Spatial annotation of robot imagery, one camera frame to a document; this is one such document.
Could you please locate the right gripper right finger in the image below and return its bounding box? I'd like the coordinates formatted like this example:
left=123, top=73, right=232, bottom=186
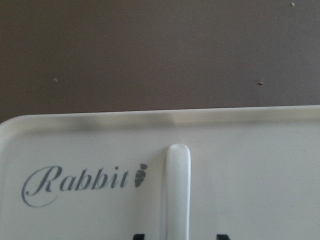
left=216, top=234, right=231, bottom=240

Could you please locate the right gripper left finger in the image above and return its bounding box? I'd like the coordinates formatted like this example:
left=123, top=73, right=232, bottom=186
left=133, top=233, right=145, bottom=240

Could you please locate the white ceramic spoon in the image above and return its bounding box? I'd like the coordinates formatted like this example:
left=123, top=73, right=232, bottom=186
left=165, top=144, right=191, bottom=240

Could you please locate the cream rabbit tray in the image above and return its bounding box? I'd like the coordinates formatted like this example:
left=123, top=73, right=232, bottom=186
left=0, top=106, right=320, bottom=240

